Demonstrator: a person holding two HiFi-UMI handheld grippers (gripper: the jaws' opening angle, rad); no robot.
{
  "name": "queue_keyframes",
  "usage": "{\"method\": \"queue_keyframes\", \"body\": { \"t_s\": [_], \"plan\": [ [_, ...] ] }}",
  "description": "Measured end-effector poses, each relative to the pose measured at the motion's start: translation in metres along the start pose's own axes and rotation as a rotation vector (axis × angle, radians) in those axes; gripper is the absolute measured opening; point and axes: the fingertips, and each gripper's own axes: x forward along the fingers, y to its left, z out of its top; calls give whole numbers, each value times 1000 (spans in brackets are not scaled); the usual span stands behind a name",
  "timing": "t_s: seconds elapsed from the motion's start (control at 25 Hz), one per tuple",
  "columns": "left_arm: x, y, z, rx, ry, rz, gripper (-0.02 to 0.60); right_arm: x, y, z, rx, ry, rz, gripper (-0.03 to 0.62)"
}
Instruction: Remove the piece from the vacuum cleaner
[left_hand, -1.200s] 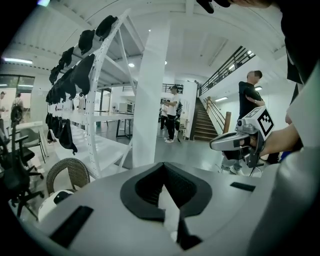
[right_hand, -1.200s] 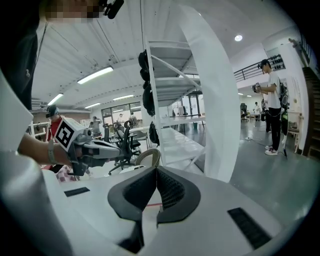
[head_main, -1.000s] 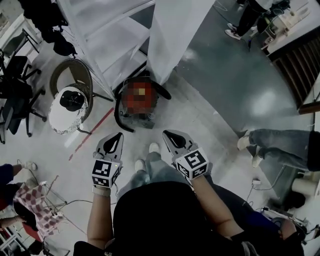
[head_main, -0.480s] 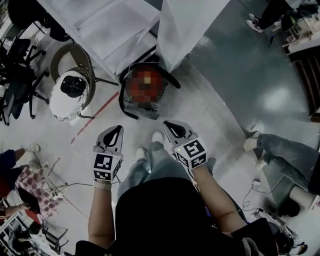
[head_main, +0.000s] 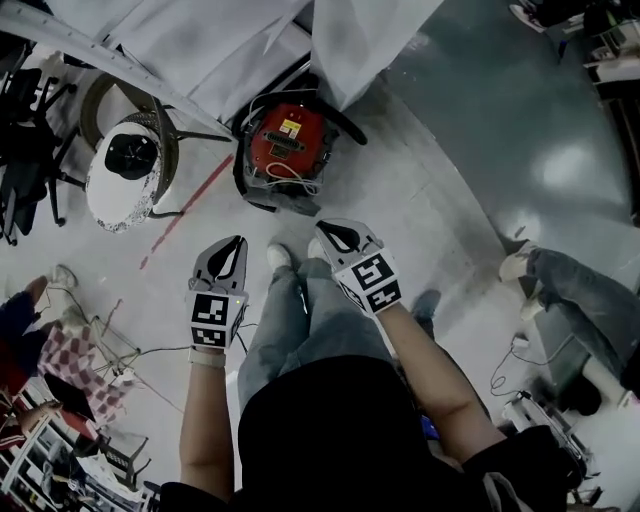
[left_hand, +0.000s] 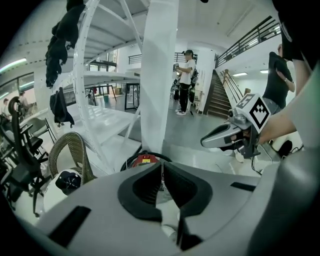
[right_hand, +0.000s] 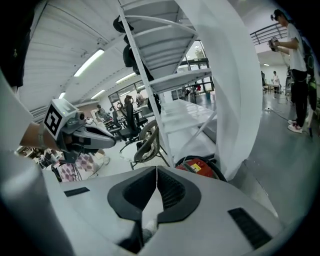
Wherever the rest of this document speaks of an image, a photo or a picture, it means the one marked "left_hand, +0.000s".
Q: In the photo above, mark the white garment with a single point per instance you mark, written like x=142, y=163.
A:
x=157, y=75

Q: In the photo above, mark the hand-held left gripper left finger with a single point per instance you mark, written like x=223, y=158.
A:
x=125, y=195

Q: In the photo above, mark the black framed glass doors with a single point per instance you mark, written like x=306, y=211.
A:
x=132, y=96

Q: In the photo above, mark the white metal shelving rack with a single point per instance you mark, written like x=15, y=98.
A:
x=105, y=117

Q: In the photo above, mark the black office chair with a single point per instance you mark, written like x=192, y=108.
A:
x=25, y=172

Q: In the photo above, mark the person's right forearm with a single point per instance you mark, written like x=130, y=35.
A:
x=282, y=122

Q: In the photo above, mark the black hanging garment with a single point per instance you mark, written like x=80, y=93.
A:
x=58, y=107
x=55, y=62
x=67, y=25

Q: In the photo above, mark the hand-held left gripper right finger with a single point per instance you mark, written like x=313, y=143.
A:
x=203, y=195

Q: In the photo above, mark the woven arched chair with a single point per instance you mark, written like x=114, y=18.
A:
x=81, y=155

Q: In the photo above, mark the person's right hand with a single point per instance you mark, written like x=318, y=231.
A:
x=243, y=135

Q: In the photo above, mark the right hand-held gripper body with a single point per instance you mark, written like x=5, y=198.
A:
x=260, y=112

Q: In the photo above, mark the long ceiling tube light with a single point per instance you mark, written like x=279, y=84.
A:
x=15, y=64

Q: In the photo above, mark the black metal balcony railing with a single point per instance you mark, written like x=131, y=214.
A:
x=240, y=40

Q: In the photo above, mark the red vacuum cleaner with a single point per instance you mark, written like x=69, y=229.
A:
x=147, y=158

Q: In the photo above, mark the brown wooden staircase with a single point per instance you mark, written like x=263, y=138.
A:
x=217, y=97

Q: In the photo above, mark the grey folding chair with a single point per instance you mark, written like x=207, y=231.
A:
x=37, y=126

